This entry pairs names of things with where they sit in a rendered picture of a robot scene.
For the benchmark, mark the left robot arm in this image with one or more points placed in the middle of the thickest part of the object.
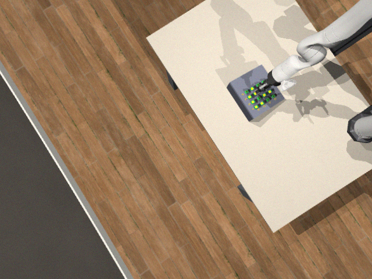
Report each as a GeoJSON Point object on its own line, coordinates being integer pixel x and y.
{"type": "Point", "coordinates": [363, 127]}

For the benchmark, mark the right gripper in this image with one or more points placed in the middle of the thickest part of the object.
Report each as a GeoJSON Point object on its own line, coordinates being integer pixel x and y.
{"type": "Point", "coordinates": [270, 81]}

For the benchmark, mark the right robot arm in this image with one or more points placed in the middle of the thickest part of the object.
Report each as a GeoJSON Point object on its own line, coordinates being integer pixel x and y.
{"type": "Point", "coordinates": [312, 48]}

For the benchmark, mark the grey switch panel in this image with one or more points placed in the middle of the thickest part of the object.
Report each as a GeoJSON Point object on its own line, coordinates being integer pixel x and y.
{"type": "Point", "coordinates": [242, 90]}

